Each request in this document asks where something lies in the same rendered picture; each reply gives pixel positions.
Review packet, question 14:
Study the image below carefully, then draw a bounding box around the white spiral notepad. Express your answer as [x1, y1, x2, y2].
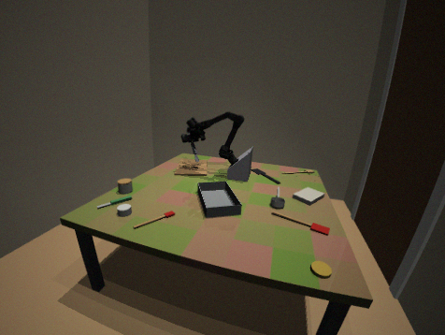
[293, 187, 324, 205]

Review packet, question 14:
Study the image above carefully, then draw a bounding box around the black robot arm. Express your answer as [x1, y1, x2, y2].
[186, 112, 244, 166]

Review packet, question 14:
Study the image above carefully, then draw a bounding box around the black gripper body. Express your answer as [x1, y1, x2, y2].
[181, 131, 206, 142]

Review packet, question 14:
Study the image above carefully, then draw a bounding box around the yellow round disc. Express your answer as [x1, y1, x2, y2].
[310, 261, 332, 279]

